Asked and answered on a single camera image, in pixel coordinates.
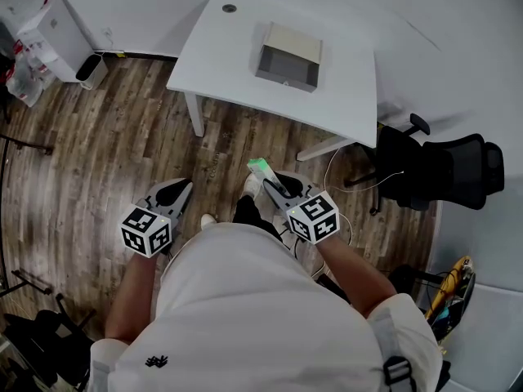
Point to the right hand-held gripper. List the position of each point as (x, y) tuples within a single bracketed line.
[(314, 218)]

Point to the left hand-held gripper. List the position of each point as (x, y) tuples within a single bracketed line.
[(146, 231)]

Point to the small green white package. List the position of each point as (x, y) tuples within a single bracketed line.
[(263, 169)]

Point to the grey box container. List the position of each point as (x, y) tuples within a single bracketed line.
[(288, 61)]

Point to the person's right forearm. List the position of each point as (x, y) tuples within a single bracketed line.
[(351, 272)]

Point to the person's left forearm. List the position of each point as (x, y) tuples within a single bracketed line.
[(130, 296)]

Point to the person's white shoe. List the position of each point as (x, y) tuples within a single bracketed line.
[(207, 220), (251, 186)]

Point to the person's black trousers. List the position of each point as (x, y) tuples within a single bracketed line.
[(249, 212)]

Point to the person's white shirt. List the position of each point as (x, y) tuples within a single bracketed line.
[(253, 313)]

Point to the white bin with black liner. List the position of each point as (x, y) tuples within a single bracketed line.
[(92, 71)]

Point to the white table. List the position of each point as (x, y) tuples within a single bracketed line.
[(229, 51)]

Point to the black office chair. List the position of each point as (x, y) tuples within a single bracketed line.
[(449, 170)]

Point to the yellow tool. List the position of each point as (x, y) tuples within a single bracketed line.
[(447, 288)]

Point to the pile of clear plastic bags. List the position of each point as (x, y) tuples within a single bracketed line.
[(24, 76)]

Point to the black equipment stand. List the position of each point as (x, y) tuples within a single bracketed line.
[(41, 337)]

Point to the white cabinet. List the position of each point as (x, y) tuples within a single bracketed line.
[(61, 39)]

